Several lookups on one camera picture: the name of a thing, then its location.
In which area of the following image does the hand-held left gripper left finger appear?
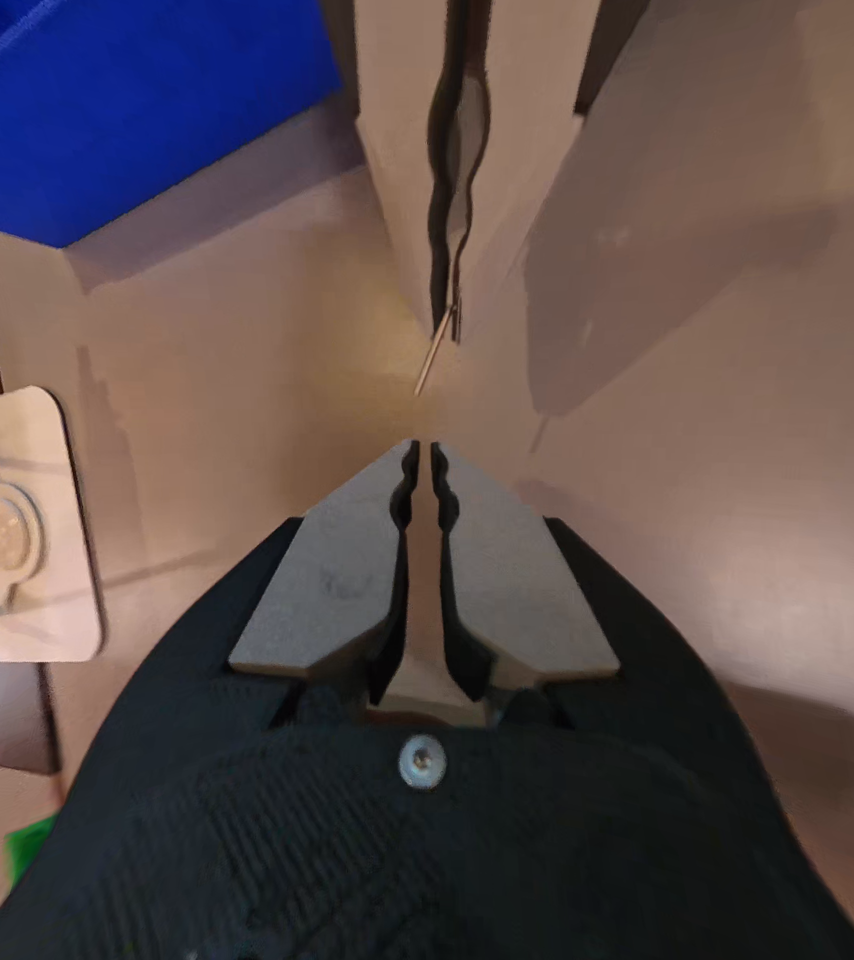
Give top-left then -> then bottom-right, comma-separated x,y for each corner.
228,438 -> 422,708

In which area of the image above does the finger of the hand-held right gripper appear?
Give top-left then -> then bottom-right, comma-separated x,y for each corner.
455,0 -> 587,348
354,0 -> 449,340

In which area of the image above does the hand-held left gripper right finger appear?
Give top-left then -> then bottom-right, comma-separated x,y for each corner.
429,441 -> 622,726

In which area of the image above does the long metal screw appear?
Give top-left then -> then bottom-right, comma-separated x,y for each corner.
412,303 -> 463,399

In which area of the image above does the blue plastic bin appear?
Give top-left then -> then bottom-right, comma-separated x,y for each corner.
0,0 -> 346,249

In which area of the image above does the green plastic bin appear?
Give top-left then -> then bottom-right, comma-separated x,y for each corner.
5,813 -> 62,888

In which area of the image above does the grey desk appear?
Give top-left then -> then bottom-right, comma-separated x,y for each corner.
0,0 -> 854,960

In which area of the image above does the white stand base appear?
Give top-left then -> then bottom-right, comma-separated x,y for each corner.
0,386 -> 107,666

